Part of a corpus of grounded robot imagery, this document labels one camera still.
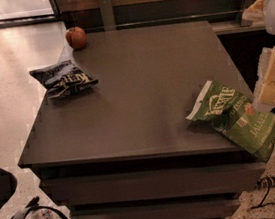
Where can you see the red apple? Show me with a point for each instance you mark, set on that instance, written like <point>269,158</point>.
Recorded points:
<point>76,38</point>

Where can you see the green jalapeno chip bag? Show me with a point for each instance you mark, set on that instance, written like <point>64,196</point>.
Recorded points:
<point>231,113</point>

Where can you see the black chip bag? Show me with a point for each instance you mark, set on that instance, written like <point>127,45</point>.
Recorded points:
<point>63,79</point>

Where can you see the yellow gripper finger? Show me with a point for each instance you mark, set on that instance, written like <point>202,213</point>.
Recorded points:
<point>255,11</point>
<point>264,92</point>

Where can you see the dark brown drawer cabinet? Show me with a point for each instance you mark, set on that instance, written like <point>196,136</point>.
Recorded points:
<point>125,148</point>

